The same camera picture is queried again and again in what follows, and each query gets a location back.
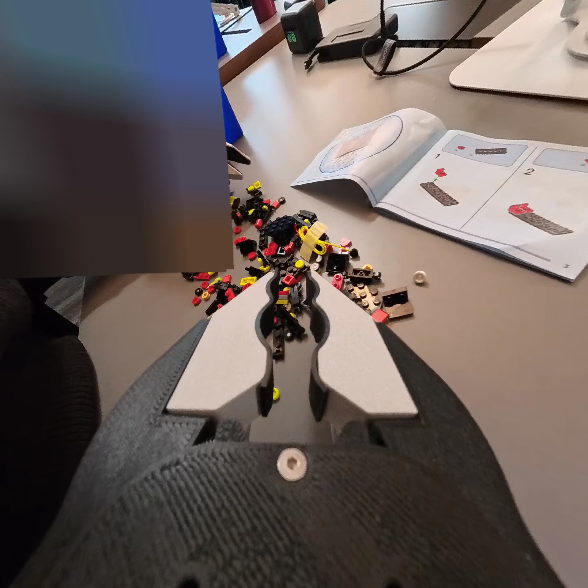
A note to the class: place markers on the dark brown round lego plate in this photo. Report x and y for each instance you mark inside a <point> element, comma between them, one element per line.
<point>363,297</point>

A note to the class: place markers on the flat black box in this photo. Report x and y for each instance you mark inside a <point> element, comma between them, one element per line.
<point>349,39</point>

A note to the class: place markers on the dark red bottle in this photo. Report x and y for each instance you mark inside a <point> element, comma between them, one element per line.
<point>264,10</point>

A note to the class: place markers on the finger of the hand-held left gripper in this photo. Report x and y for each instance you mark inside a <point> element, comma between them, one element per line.
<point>234,172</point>
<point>238,155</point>

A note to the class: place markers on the small white lego stud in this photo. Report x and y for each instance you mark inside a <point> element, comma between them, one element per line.
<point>420,277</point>

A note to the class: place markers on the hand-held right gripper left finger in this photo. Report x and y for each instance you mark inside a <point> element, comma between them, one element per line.
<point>220,363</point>

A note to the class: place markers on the blue plastic bin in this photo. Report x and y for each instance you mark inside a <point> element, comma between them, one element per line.
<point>232,124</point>

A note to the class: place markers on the light blue instruction booklet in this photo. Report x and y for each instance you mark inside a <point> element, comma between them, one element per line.
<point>413,160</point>

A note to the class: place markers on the white folding stand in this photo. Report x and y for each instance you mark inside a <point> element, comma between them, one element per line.
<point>528,59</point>

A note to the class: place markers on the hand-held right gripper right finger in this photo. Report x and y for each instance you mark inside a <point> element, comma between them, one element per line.
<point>367,367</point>

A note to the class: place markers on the small black box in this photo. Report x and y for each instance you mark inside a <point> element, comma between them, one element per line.
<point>301,25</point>

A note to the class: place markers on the black round lego plate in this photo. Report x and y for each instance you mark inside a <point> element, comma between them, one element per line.
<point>280,227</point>

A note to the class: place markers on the pile of small lego pieces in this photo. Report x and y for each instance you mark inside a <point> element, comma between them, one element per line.
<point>285,257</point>

